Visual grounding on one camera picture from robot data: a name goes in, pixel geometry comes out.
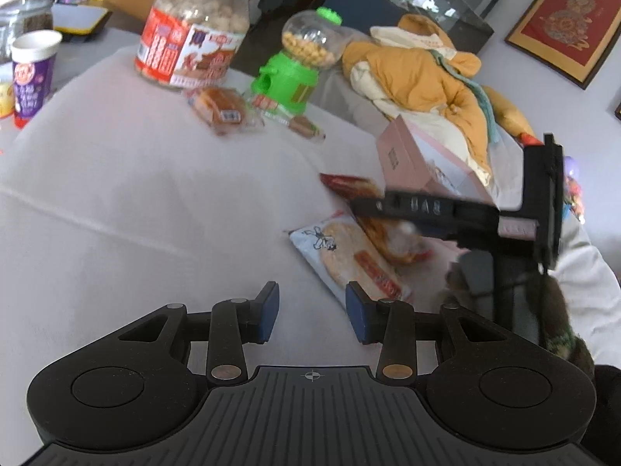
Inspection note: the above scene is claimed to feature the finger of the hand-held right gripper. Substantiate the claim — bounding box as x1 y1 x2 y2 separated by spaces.
349 191 501 242

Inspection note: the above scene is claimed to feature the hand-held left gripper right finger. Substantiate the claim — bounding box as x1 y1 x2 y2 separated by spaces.
344 282 516 383

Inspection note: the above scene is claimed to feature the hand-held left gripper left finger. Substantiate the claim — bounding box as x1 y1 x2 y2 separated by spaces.
111 282 281 384

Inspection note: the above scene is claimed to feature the pink gift box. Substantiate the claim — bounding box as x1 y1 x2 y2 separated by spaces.
375 115 496 205

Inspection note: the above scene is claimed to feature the white rice cracker packet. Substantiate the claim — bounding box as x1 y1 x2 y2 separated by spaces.
285 210 414 305

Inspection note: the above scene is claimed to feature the red snack packet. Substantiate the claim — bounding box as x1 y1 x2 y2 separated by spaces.
319 173 434 266

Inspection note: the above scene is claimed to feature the person's right forearm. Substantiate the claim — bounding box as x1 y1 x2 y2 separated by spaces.
539 273 597 385

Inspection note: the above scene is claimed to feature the colourful toy pile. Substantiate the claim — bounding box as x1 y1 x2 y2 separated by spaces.
562 155 589 225

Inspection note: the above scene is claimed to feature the teal cloth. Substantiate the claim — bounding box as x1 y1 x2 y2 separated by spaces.
426 47 501 143

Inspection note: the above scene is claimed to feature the yellow jacket pile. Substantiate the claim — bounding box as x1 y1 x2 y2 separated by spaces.
342 13 535 186

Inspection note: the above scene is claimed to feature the small red sausage packet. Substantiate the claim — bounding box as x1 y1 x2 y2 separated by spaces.
288 116 327 143

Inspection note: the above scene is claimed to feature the framed red picture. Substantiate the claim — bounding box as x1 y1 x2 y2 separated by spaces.
504 0 621 91

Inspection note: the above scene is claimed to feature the green gumball dispenser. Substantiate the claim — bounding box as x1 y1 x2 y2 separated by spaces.
249 7 358 118

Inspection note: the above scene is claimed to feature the clear packet of buns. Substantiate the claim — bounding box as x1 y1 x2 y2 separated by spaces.
186 86 266 136

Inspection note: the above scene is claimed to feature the peanut jar with gold lid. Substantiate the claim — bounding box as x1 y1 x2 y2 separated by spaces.
134 0 259 91

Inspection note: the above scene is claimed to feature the purple and white paper cup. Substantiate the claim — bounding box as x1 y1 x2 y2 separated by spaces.
10 30 64 130

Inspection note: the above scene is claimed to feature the yellow flat tray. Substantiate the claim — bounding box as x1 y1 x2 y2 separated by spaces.
50 3 111 40

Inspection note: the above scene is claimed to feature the glass jar with dark contents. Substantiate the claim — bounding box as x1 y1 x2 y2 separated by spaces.
0 0 54 65

